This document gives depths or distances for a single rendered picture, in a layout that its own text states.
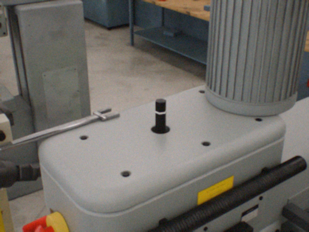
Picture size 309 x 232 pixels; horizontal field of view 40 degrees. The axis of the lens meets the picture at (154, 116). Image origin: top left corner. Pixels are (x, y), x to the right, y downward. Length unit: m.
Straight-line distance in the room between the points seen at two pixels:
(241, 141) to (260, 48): 0.18
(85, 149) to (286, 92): 0.42
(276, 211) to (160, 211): 0.41
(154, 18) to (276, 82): 7.25
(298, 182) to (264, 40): 0.40
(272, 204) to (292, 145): 0.15
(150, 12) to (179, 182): 7.50
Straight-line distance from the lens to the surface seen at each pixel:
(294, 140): 1.10
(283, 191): 1.05
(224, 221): 0.90
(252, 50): 0.84
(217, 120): 0.86
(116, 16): 8.29
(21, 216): 3.67
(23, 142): 0.80
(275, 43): 0.84
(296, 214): 1.07
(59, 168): 0.74
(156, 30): 7.44
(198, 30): 7.15
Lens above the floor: 2.29
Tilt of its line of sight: 27 degrees down
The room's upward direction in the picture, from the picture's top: straight up
